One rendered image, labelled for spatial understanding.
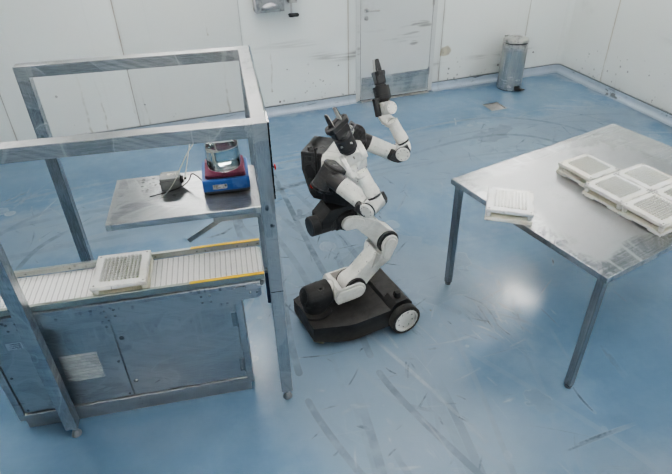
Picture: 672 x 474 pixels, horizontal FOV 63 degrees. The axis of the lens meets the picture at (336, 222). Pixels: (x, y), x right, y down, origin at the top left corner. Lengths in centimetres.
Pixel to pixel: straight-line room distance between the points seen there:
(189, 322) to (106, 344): 41
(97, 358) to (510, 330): 235
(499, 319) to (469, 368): 47
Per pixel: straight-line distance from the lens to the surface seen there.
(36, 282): 296
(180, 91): 615
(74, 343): 296
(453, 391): 322
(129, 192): 256
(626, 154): 402
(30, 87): 323
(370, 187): 251
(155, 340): 291
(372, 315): 333
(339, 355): 334
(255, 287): 263
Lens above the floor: 247
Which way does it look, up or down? 34 degrees down
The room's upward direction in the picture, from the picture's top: 1 degrees counter-clockwise
